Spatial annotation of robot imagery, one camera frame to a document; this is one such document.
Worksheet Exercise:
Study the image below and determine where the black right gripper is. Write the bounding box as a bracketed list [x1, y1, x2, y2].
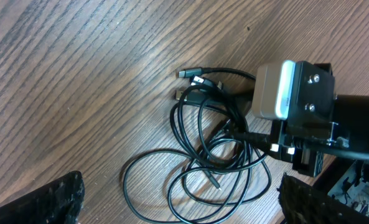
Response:
[232, 60, 335, 177]

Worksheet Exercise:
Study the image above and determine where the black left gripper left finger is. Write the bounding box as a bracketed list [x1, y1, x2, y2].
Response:
[0, 170, 85, 224]

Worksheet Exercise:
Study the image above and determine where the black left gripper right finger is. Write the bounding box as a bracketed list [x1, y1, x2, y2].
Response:
[278, 174, 369, 224]

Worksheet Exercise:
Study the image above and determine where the black usb cable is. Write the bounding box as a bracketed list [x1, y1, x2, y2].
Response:
[122, 67, 274, 224]

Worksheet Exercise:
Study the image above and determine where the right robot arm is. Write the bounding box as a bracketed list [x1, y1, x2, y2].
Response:
[230, 60, 369, 177]

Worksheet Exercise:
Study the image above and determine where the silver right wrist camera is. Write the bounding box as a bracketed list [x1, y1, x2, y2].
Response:
[251, 60, 296, 120]

